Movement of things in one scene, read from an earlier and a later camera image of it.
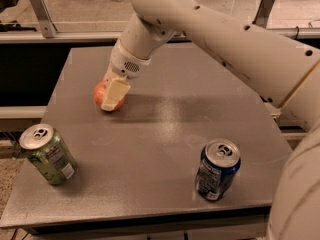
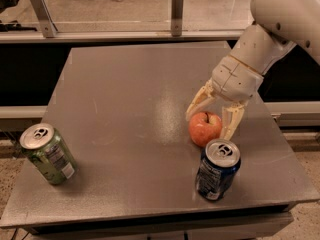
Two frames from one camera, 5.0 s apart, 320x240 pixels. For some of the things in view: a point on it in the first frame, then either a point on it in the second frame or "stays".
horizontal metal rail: x=293 y=32 stays
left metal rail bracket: x=42 y=13 stays
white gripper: x=126 y=64 -> x=236 y=78
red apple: x=99 y=96 -> x=205 y=127
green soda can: x=49 y=153 stays
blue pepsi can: x=217 y=167 stays
